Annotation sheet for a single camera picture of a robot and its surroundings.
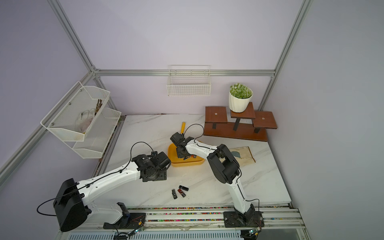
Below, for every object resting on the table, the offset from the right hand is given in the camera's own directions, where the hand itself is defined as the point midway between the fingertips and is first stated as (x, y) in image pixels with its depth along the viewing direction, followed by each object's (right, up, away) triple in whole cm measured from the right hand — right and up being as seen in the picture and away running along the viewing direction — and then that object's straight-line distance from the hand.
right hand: (186, 153), depth 98 cm
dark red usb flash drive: (-1, -19, -16) cm, 25 cm away
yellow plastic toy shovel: (-3, +17, +13) cm, 22 cm away
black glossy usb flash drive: (0, -17, -14) cm, 23 cm away
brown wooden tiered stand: (+45, +19, +9) cm, 50 cm away
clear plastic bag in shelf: (-53, +22, -20) cm, 60 cm away
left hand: (-14, -10, -19) cm, 25 cm away
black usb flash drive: (-5, -20, -17) cm, 27 cm away
